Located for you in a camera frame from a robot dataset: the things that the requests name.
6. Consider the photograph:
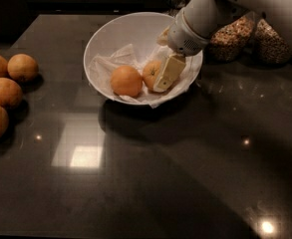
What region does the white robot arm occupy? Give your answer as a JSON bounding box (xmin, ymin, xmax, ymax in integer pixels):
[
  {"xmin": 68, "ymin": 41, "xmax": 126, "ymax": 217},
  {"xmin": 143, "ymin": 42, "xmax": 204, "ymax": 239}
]
[{"xmin": 157, "ymin": 0, "xmax": 292, "ymax": 57}]

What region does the middle glass jar with grains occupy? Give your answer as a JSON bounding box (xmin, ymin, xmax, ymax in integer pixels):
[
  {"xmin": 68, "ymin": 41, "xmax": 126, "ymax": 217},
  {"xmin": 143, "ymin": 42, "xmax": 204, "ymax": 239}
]
[{"xmin": 205, "ymin": 12, "xmax": 255, "ymax": 62}]

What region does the glass jar with grains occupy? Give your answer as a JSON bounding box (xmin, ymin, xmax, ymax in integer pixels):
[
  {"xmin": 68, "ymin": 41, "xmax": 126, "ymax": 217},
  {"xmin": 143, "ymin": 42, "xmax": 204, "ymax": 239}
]
[
  {"xmin": 205, "ymin": 12, "xmax": 255, "ymax": 62},
  {"xmin": 254, "ymin": 19, "xmax": 292, "ymax": 65}
]

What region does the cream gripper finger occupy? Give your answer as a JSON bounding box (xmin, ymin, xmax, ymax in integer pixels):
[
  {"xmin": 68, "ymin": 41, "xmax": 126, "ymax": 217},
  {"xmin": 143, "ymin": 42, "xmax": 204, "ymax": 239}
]
[
  {"xmin": 156, "ymin": 28, "xmax": 169, "ymax": 46},
  {"xmin": 153, "ymin": 54, "xmax": 186, "ymax": 93}
]

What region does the right glass jar with grains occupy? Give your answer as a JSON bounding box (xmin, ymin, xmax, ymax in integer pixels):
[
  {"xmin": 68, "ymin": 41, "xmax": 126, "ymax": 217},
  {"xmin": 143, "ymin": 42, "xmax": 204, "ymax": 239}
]
[{"xmin": 254, "ymin": 19, "xmax": 292, "ymax": 65}]

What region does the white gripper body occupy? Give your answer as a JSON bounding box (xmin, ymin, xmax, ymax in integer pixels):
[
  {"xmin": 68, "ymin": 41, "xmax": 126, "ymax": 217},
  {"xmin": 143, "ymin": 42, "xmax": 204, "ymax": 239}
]
[{"xmin": 167, "ymin": 9, "xmax": 209, "ymax": 56}]

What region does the white paper napkin in bowl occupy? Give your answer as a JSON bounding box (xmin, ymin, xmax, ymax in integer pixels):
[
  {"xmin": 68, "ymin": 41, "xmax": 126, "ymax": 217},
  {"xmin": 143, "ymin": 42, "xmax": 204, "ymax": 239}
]
[{"xmin": 85, "ymin": 44, "xmax": 202, "ymax": 109}]

